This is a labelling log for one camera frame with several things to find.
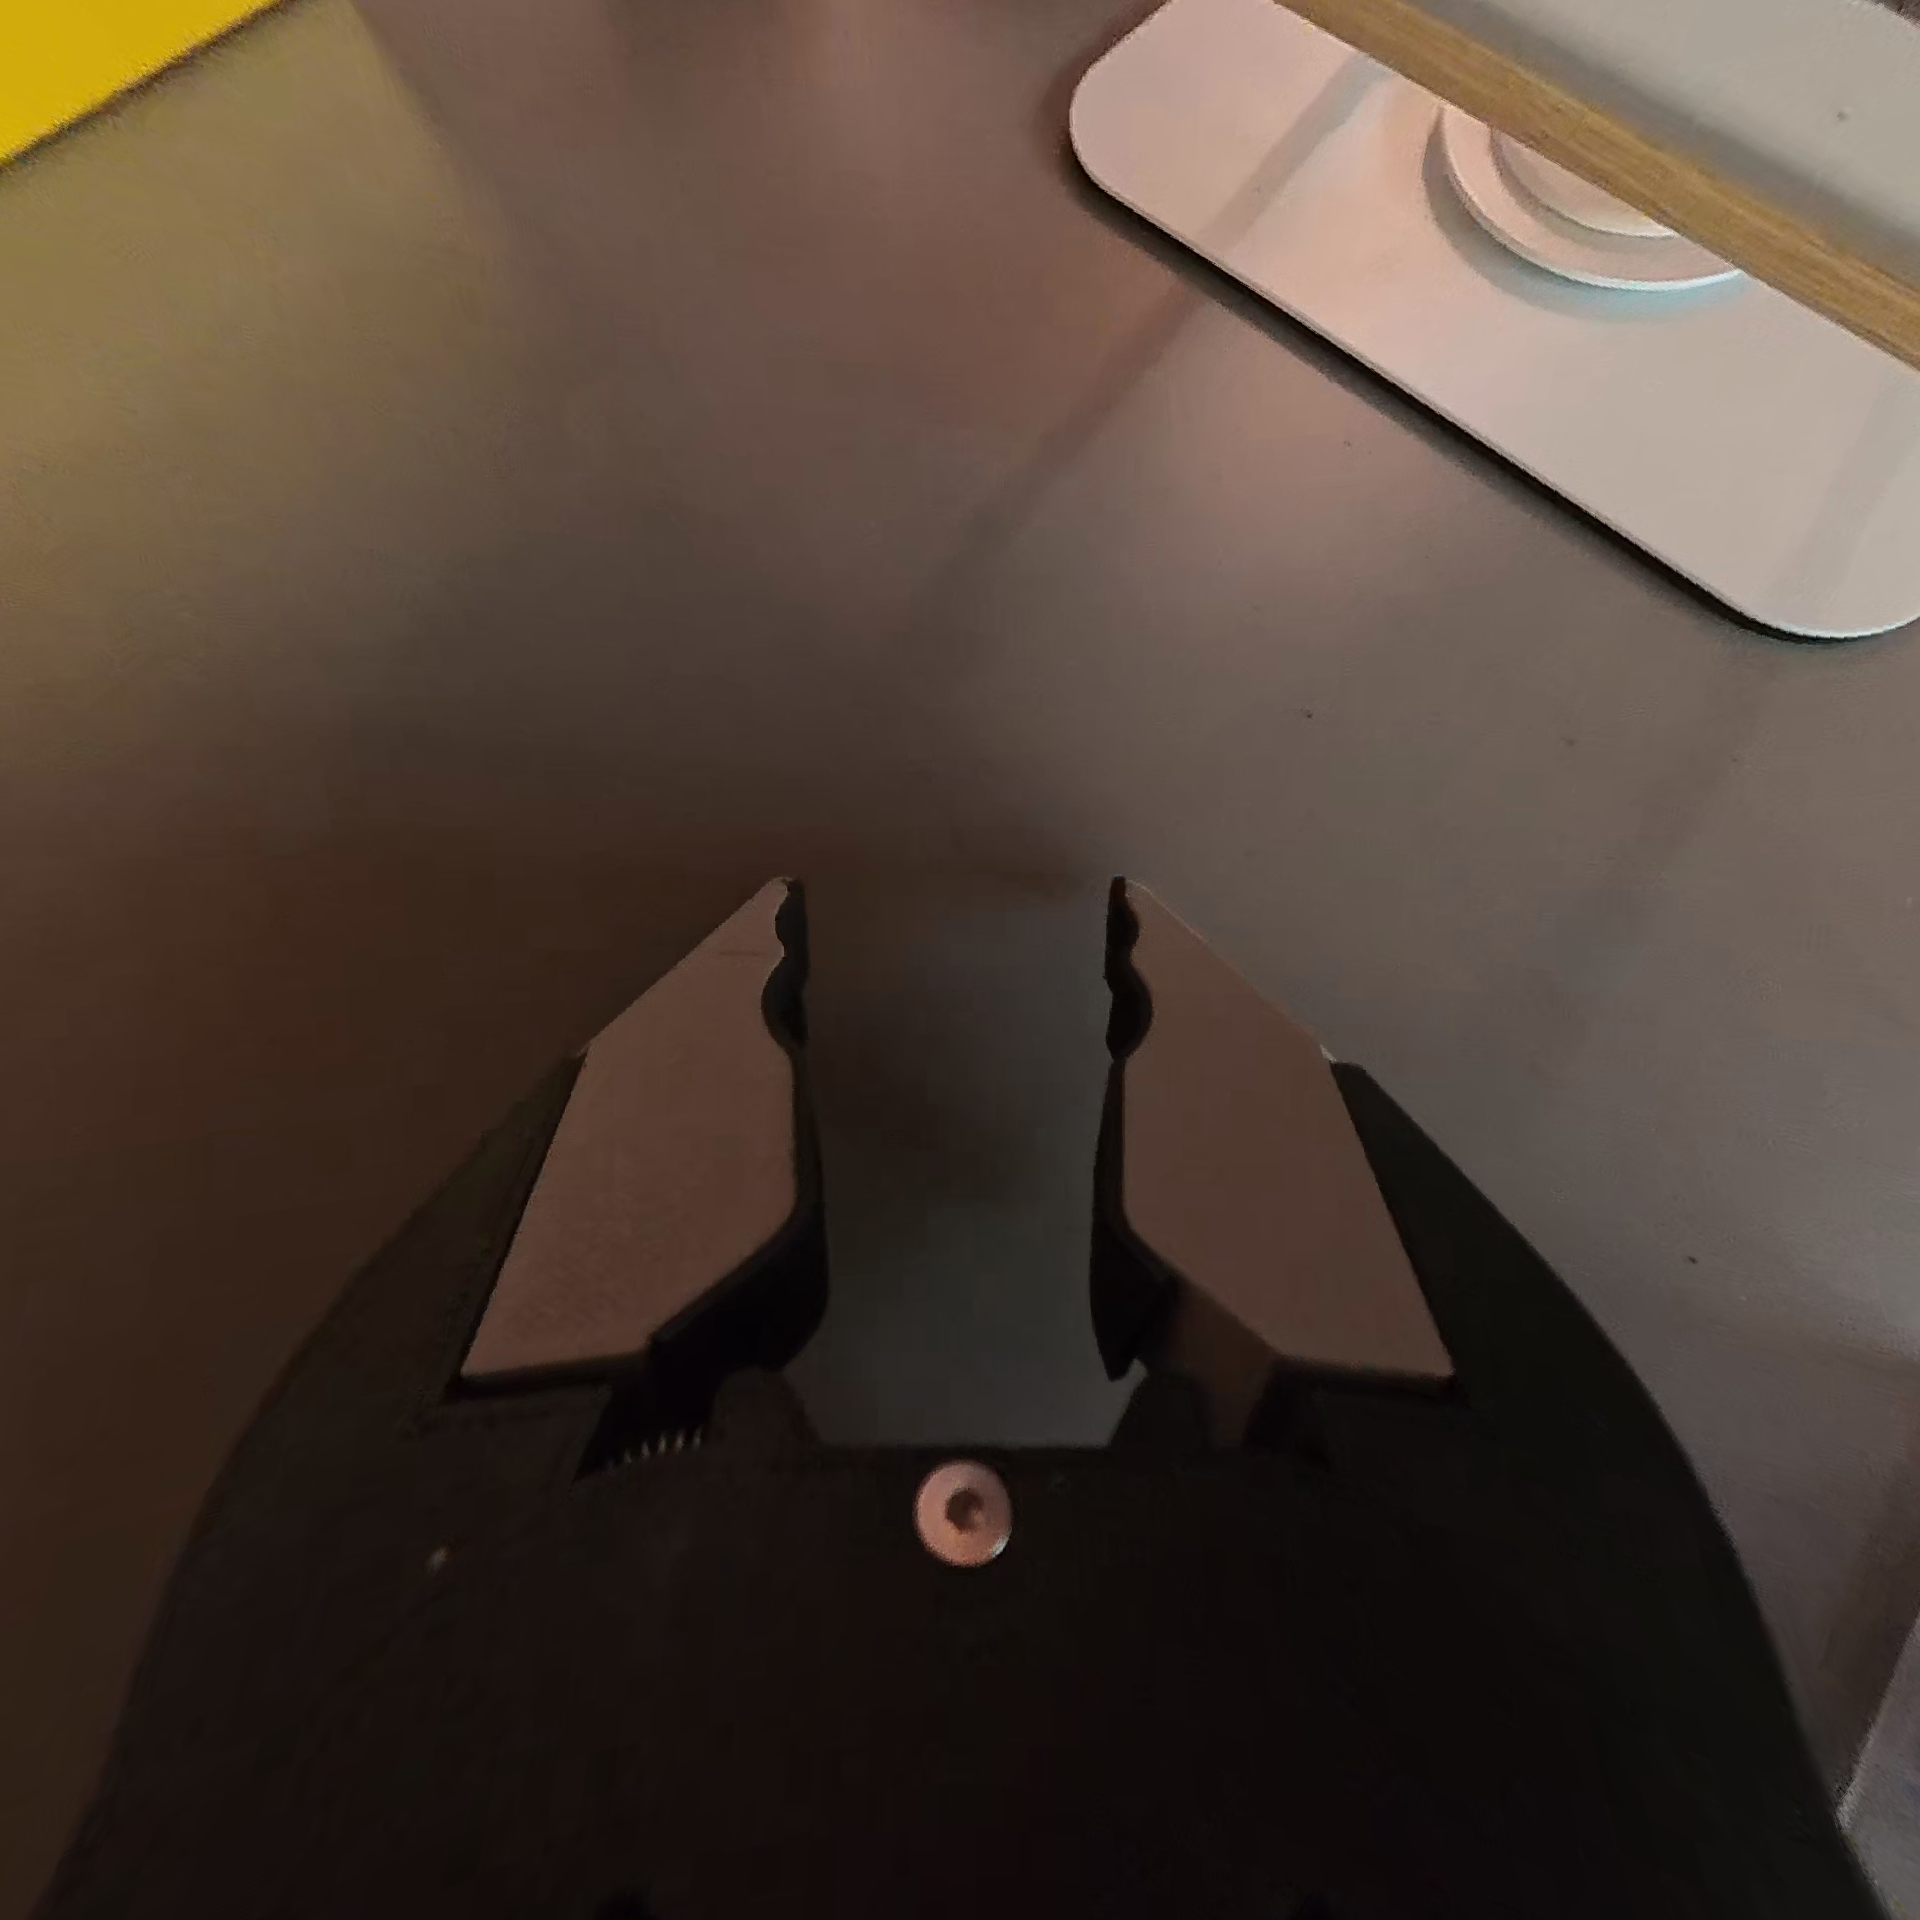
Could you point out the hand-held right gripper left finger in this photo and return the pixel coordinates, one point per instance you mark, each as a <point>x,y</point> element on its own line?
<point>644,1202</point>

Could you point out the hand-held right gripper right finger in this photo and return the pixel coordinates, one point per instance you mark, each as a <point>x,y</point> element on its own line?
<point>1275,1202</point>

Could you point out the yellow box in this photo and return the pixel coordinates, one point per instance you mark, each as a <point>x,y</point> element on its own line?
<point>90,58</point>

